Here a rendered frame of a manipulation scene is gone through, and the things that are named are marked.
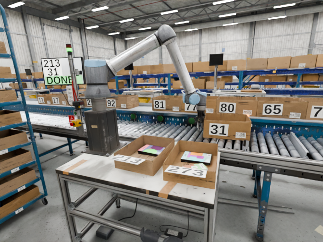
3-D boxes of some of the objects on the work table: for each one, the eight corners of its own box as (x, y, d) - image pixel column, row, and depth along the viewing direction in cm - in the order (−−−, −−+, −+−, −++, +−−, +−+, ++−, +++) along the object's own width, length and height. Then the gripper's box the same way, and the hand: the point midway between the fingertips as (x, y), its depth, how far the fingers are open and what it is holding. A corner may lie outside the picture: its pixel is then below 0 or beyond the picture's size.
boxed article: (182, 170, 106) (182, 165, 105) (202, 168, 108) (203, 163, 107) (186, 177, 99) (186, 171, 98) (207, 174, 101) (207, 168, 101)
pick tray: (162, 180, 98) (161, 164, 95) (179, 152, 133) (178, 139, 130) (215, 189, 88) (216, 172, 86) (217, 156, 123) (218, 143, 121)
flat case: (210, 164, 109) (210, 163, 108) (180, 161, 115) (180, 158, 115) (212, 155, 121) (212, 153, 121) (185, 152, 128) (185, 150, 127)
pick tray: (114, 167, 113) (112, 153, 110) (143, 145, 147) (142, 134, 144) (153, 176, 102) (152, 161, 99) (175, 150, 136) (175, 138, 133)
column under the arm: (108, 157, 128) (103, 113, 120) (80, 152, 138) (74, 112, 129) (127, 144, 152) (123, 106, 143) (102, 141, 161) (98, 105, 153)
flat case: (159, 156, 122) (159, 154, 122) (137, 152, 131) (137, 150, 130) (167, 149, 134) (167, 147, 133) (147, 145, 142) (146, 143, 142)
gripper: (194, 110, 161) (193, 132, 166) (204, 111, 157) (203, 133, 163) (196, 108, 169) (195, 129, 174) (206, 109, 165) (204, 130, 170)
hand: (200, 129), depth 171 cm, fingers closed
